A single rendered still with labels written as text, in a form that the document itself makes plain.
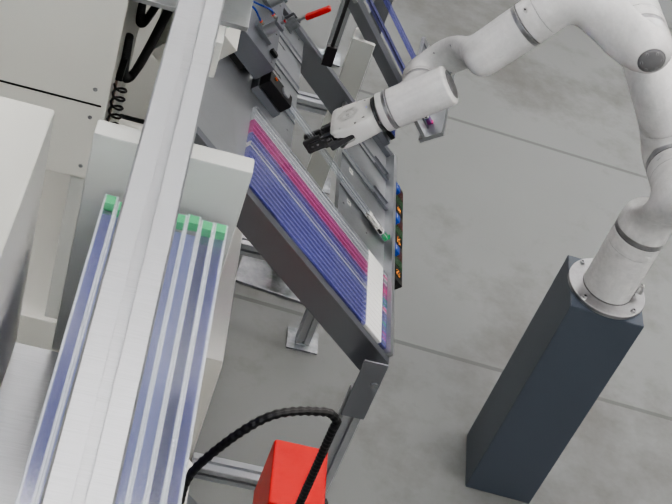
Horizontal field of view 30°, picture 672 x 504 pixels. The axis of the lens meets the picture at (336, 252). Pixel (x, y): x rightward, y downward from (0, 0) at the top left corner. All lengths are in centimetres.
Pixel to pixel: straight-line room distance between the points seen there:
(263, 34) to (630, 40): 70
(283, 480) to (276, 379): 123
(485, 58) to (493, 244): 170
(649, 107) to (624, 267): 43
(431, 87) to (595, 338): 79
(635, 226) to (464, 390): 98
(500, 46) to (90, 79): 81
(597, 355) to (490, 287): 100
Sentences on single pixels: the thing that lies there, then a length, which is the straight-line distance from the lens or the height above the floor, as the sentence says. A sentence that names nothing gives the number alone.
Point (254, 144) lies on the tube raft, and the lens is 237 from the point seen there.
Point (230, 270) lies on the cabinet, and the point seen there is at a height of 62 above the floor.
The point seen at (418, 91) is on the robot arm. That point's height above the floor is 113.
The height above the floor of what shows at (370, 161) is 77.
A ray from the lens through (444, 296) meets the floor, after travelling 385.
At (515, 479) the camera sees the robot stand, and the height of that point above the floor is 8.
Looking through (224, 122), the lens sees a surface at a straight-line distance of 232.
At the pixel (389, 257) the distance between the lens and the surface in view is 275.
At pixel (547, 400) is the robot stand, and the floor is 39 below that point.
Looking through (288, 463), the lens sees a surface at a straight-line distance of 222.
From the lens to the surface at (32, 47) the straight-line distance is 215.
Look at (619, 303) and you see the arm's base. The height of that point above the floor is 72.
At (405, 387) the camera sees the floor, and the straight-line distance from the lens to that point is 353.
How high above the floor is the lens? 248
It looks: 40 degrees down
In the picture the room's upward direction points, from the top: 21 degrees clockwise
